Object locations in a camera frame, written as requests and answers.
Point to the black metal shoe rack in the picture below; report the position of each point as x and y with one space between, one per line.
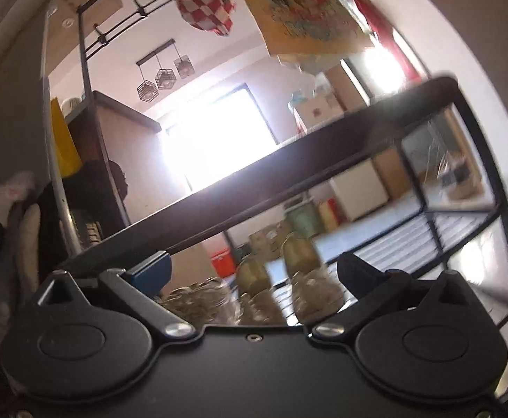
306 148

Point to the large cardboard panel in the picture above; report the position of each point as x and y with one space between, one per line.
193 265

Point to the brown cardboard sheet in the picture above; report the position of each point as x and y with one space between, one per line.
393 174

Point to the red white checkered bag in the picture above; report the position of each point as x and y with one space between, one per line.
206 0

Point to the red hanging cloth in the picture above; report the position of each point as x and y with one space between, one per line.
393 39

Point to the yellow packet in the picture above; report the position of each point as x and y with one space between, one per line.
328 215

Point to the white low cabinet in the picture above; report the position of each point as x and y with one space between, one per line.
358 191

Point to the yellow printed tote bag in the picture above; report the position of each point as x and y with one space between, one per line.
306 13

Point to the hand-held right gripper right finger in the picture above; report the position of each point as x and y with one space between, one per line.
355 275

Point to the black pendant lamp fixture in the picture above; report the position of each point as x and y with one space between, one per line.
164 77

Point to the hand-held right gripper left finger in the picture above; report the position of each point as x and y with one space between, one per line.
153 273

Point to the cardboard box with basket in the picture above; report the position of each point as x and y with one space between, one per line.
462 180

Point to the brown cardboard box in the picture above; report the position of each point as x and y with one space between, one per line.
271 241

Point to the pale cloth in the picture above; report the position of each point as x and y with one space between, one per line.
14 244

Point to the white box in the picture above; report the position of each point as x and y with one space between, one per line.
319 113

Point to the green bin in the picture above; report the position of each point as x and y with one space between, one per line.
302 221

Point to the dark wooden cabinet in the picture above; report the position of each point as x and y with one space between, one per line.
119 156

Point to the red plastic box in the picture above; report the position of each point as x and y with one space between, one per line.
223 263

